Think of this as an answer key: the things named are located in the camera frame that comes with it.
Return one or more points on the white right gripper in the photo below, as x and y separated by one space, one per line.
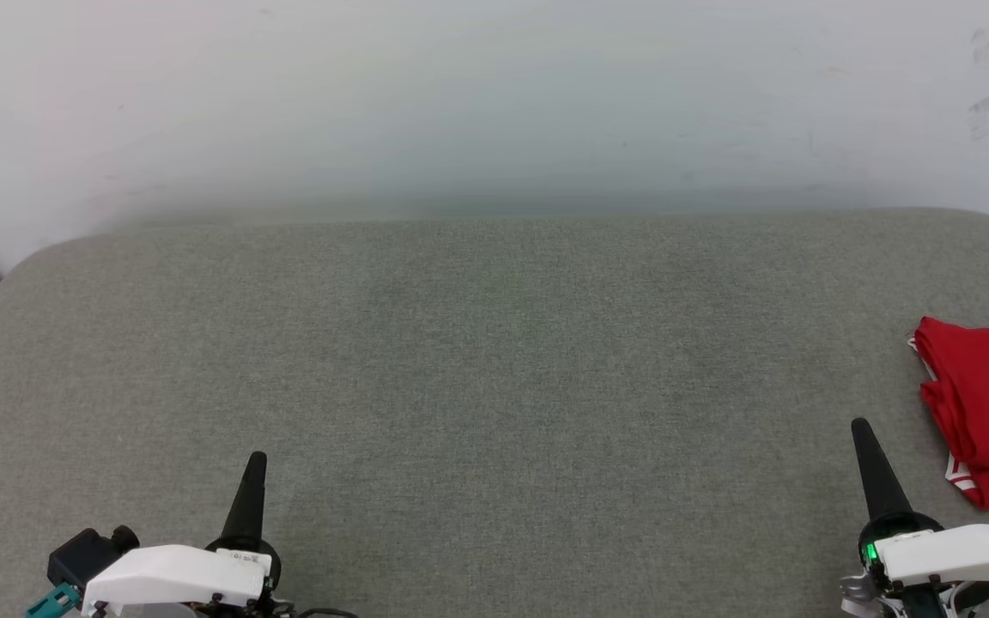
958 554

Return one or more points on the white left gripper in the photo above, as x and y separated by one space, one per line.
168 575

